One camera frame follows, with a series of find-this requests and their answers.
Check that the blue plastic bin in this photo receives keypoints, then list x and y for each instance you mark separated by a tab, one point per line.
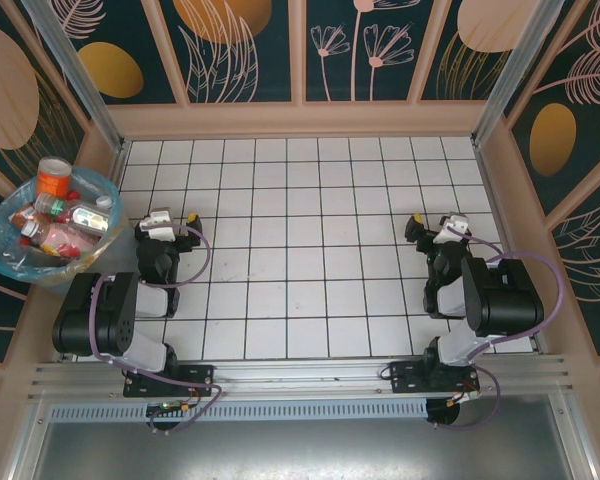
0	250

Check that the aluminium frame post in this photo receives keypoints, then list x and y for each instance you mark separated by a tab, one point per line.
510	70
75	70

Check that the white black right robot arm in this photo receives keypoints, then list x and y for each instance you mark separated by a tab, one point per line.
505	295

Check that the grey mesh waste bin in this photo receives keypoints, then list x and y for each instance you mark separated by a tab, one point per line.
122	240

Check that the red cap plastic bottle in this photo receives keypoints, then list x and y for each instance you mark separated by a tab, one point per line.
73	194

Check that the grey metal sheet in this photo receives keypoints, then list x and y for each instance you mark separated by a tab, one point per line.
300	450

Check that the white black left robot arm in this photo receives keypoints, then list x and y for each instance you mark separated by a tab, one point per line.
105	310

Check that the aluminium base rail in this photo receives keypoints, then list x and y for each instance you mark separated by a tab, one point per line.
300	375

